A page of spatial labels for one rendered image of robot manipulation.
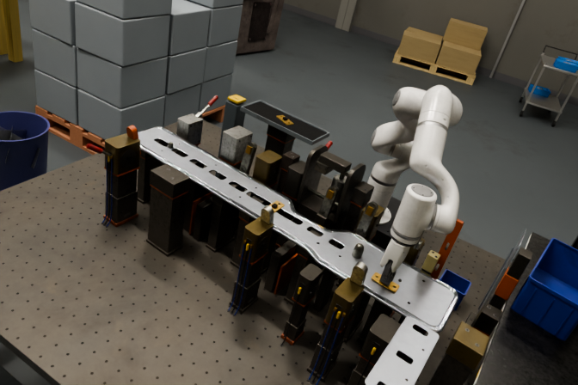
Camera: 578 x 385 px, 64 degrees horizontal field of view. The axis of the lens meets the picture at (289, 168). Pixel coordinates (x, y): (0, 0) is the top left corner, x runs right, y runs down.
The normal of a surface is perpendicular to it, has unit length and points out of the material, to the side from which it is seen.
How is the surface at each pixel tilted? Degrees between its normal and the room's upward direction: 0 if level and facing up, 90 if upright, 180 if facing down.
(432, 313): 0
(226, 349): 0
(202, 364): 0
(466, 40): 90
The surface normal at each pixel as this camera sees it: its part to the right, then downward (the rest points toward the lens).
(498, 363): 0.20, -0.85
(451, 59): -0.34, 0.41
